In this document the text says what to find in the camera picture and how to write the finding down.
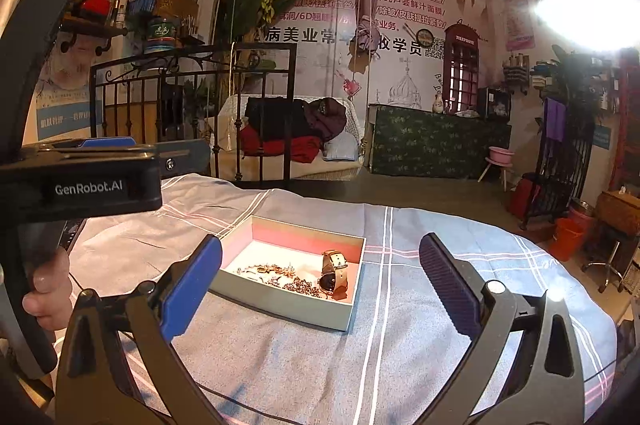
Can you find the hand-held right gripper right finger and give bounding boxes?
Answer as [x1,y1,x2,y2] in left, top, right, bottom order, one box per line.
[417,232,586,425]

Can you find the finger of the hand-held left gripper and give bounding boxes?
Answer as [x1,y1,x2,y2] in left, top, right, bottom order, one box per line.
[154,138,211,180]

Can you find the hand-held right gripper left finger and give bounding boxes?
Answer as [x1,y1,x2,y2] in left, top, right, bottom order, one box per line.
[54,235,224,425]

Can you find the pale green jewelry box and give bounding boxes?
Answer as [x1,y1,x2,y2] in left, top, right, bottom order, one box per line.
[208,215,367,332]

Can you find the thick gold chain necklace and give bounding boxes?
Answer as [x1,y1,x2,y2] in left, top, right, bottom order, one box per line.
[281,276,324,299]

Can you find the beige strap wristwatch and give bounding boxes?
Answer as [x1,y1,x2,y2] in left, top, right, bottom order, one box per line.
[319,248,351,299]

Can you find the person's left hand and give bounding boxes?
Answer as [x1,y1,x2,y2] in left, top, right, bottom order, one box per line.
[22,249,74,332]

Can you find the red cloth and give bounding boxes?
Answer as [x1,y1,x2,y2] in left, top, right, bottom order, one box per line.
[239,125,323,164]

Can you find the black garment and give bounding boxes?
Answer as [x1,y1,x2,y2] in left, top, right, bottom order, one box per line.
[244,97,312,141]

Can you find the red bucket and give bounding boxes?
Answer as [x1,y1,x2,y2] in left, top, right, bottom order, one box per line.
[509,172,543,218]

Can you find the green tin can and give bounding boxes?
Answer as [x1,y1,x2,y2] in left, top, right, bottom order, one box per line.
[145,16,182,55]

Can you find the orange bucket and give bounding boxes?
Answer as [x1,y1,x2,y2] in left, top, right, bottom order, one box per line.
[549,217,587,262]

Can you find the pink basin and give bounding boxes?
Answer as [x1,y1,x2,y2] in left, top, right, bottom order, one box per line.
[488,146,516,167]

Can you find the maroon garment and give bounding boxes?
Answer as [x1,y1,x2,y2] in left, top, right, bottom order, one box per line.
[304,97,349,143]

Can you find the green patterned counter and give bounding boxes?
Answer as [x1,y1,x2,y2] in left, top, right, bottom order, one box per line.
[368,103,513,180]

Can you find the grey pillow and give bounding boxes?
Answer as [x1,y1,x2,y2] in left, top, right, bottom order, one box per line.
[322,132,362,162]

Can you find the black metal rack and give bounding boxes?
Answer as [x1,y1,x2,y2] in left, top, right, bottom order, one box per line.
[520,95,596,231]

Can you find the purple towel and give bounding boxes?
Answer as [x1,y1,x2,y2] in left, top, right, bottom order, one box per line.
[543,98,567,143]

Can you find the red phone booth decoration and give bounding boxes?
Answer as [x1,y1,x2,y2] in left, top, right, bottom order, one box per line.
[443,23,482,113]

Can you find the bright lamp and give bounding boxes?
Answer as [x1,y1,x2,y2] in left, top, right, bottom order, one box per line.
[532,0,640,53]

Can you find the black metal bed frame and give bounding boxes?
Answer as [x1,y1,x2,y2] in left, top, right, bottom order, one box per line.
[89,41,299,184]

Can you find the wooden wall shelf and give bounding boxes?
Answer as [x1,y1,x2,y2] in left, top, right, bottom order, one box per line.
[59,16,132,55]

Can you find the wall poster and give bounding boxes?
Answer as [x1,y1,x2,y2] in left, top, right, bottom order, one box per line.
[295,0,493,111]

